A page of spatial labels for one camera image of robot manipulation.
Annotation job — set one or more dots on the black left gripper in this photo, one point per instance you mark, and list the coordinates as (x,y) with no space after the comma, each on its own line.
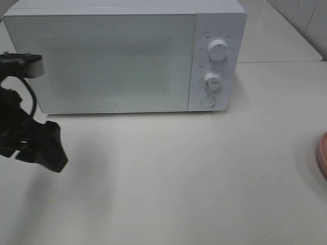
(18,134)

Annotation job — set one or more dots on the white microwave door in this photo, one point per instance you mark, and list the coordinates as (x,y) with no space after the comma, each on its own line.
(122,63)

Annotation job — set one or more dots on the round white door button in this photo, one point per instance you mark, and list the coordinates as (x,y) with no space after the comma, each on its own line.
(208,101)

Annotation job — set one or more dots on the white timer knob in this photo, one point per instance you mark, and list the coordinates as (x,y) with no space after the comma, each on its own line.
(212,81)

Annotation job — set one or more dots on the pink plate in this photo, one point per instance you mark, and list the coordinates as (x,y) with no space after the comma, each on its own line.
(321,155)

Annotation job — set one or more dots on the white microwave oven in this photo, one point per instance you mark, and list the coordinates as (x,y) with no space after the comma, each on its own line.
(213,19)

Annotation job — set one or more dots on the upper white power knob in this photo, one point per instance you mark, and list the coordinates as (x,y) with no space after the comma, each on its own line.
(217,49)

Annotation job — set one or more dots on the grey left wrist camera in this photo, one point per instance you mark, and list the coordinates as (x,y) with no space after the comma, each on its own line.
(21,65)

